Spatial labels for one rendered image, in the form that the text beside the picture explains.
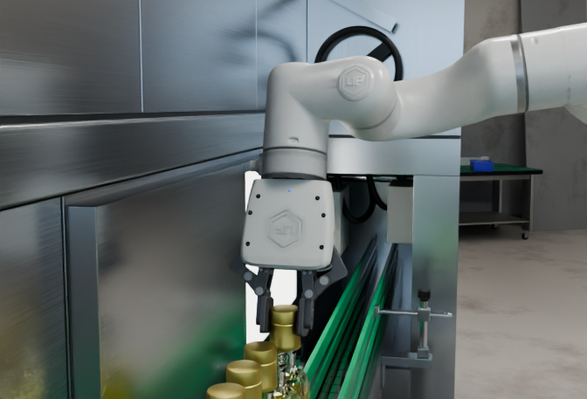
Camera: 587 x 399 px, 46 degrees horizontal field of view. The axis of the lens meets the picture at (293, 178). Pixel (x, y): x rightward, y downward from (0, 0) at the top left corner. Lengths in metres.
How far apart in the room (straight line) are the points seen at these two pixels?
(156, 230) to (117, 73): 0.17
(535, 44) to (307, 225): 0.30
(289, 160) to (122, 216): 0.19
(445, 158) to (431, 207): 0.12
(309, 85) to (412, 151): 0.96
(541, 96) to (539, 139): 7.57
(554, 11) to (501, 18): 0.59
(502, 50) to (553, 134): 7.68
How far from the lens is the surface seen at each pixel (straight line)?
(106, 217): 0.66
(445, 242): 1.74
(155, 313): 0.78
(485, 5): 8.47
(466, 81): 0.81
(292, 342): 0.78
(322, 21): 1.75
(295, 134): 0.77
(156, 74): 0.84
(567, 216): 8.51
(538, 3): 8.60
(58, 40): 0.65
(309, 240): 0.76
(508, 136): 8.56
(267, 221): 0.77
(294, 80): 0.79
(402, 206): 1.83
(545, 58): 0.77
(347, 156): 1.73
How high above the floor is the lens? 1.41
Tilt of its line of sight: 6 degrees down
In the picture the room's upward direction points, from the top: straight up
